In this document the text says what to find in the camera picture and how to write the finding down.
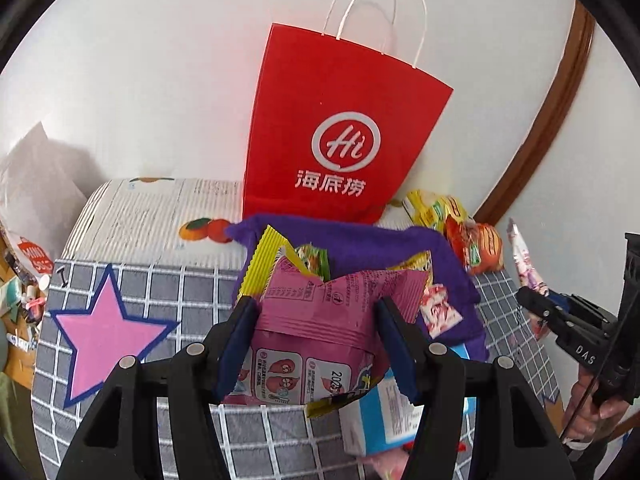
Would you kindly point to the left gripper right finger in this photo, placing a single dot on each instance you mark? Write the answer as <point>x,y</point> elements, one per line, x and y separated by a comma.
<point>513,437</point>

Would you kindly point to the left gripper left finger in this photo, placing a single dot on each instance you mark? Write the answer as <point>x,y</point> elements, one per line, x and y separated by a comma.
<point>118,437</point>

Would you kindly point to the long pink white snack stick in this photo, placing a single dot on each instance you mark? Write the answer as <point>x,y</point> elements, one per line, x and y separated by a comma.
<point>528,276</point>

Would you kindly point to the lychee candy white packet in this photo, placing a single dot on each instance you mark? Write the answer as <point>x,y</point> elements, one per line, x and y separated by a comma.
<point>438,314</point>

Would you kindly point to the magenta snack packet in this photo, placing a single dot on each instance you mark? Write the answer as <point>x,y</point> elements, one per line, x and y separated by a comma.
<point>315,341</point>

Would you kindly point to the green triangular snack packet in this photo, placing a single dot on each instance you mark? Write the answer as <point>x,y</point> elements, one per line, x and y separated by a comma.
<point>315,259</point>

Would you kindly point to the pale pink peach packet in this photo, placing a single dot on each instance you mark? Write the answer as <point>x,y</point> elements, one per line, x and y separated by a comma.
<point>390,464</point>

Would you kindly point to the yellow triangular snack packet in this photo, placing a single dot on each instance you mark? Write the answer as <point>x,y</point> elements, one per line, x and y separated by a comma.
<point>422,261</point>

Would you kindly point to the right hand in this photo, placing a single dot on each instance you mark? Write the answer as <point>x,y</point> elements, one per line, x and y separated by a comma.
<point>584,420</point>

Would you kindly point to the blue tissue box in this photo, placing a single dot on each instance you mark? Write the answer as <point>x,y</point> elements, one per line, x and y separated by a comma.
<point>381,420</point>

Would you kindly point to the pink star sticker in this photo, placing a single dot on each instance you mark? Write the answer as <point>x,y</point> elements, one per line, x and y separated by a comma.
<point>102,334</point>

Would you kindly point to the checkered grey tablecloth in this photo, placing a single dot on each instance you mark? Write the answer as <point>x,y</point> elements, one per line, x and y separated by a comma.
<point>259,443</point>

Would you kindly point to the orange chips bag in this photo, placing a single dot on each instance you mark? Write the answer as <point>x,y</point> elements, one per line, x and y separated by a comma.
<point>478,246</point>

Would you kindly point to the white printed cloth with oranges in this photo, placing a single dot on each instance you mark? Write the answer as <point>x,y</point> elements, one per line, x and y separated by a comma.
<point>167,222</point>

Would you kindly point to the purple towel tray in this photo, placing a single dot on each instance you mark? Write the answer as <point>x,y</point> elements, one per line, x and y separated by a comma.
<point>355,247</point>

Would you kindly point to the yellow chips bag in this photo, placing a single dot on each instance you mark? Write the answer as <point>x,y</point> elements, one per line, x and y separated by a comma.
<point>431,210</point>

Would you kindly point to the white plastic shopping bag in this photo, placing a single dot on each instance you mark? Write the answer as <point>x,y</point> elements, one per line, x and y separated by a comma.
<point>40,202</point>

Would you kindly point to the red paper shopping bag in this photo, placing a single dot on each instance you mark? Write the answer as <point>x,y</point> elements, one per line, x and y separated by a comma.
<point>336,127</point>

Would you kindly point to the brown wooden door frame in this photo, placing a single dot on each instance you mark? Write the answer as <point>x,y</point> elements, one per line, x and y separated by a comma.
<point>548,121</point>

